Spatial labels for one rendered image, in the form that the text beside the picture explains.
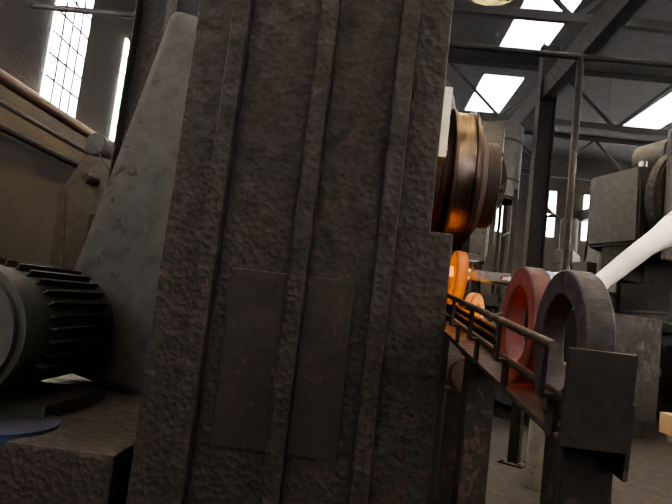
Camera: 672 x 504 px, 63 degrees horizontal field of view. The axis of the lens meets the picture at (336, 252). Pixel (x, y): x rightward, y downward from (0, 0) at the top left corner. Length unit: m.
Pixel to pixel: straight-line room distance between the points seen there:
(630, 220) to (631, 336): 4.12
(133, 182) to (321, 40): 1.11
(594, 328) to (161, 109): 1.93
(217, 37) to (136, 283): 1.06
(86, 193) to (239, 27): 8.29
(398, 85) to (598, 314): 0.87
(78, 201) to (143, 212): 7.48
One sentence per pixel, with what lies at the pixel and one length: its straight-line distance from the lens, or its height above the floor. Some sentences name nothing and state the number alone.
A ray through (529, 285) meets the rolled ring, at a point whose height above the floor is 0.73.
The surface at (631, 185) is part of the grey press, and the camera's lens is 5.48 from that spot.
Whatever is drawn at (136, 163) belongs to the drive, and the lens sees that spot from 2.30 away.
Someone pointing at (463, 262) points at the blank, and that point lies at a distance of 1.57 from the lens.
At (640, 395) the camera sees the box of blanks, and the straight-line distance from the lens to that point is 4.45.
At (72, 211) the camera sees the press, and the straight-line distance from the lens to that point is 9.73.
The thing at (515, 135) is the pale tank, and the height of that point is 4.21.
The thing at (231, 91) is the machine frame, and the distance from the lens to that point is 1.43.
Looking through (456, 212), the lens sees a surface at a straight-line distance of 1.67.
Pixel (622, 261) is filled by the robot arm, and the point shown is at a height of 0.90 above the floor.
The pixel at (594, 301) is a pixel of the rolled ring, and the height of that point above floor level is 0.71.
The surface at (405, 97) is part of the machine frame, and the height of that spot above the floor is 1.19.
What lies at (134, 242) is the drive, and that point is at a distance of 2.24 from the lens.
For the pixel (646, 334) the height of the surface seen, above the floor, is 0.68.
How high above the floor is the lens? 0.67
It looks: 5 degrees up
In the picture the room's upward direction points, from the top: 7 degrees clockwise
